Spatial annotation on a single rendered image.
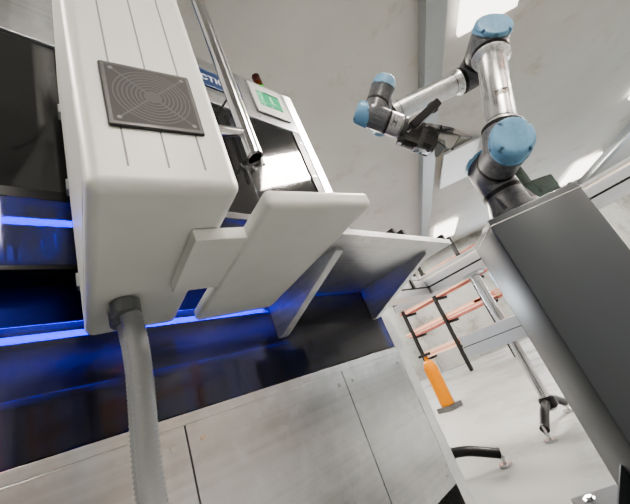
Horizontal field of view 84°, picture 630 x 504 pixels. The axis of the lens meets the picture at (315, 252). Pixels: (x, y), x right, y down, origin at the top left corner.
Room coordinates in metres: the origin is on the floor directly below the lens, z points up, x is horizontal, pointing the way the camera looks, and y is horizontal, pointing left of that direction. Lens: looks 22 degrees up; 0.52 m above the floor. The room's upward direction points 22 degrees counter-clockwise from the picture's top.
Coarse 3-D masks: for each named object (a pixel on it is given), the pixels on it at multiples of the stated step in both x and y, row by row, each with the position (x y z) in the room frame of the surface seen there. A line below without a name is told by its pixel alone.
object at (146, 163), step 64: (64, 0) 0.29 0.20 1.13; (128, 0) 0.34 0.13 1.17; (64, 64) 0.34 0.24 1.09; (128, 64) 0.33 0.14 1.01; (192, 64) 0.39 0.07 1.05; (64, 128) 0.55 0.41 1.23; (128, 128) 0.32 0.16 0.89; (192, 128) 0.36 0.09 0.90; (128, 192) 0.32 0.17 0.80; (192, 192) 0.36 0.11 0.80; (128, 256) 0.44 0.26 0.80
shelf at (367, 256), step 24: (336, 240) 0.83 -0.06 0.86; (360, 240) 0.90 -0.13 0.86; (384, 240) 0.98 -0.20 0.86; (408, 240) 1.06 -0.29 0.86; (432, 240) 1.19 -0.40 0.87; (336, 264) 1.02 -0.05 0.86; (360, 264) 1.11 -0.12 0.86; (384, 264) 1.22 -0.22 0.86; (336, 288) 1.28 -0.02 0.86; (360, 288) 1.43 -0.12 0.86
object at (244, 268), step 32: (288, 192) 0.44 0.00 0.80; (320, 192) 0.48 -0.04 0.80; (256, 224) 0.46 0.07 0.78; (288, 224) 0.49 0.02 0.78; (320, 224) 0.53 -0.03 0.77; (192, 256) 0.47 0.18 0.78; (224, 256) 0.51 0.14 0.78; (256, 256) 0.56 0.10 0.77; (288, 256) 0.61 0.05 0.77; (192, 288) 0.59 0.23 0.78; (224, 288) 0.64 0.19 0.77; (256, 288) 0.71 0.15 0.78
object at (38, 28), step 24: (0, 0) 0.61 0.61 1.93; (24, 0) 0.65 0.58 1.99; (48, 0) 0.70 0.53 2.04; (0, 24) 0.61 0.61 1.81; (24, 24) 0.65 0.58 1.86; (48, 24) 0.70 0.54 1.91; (216, 72) 1.20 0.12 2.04; (216, 96) 1.16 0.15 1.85; (264, 120) 1.35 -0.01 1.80; (0, 192) 0.60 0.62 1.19; (24, 192) 0.63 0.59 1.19; (48, 192) 0.67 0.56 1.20; (240, 216) 1.10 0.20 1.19
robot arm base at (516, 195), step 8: (504, 184) 0.99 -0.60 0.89; (512, 184) 0.99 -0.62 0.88; (520, 184) 1.00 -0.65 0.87; (496, 192) 1.00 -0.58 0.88; (504, 192) 0.99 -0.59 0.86; (512, 192) 0.98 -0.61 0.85; (520, 192) 0.98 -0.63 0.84; (528, 192) 1.00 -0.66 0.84; (488, 200) 1.03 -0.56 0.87; (496, 200) 1.01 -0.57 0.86; (504, 200) 0.99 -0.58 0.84; (512, 200) 0.98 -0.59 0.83; (520, 200) 0.97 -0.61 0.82; (528, 200) 0.97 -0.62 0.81; (488, 208) 1.05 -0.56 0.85; (496, 208) 1.01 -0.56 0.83; (504, 208) 1.00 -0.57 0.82; (512, 208) 0.98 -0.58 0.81; (496, 216) 1.02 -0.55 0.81
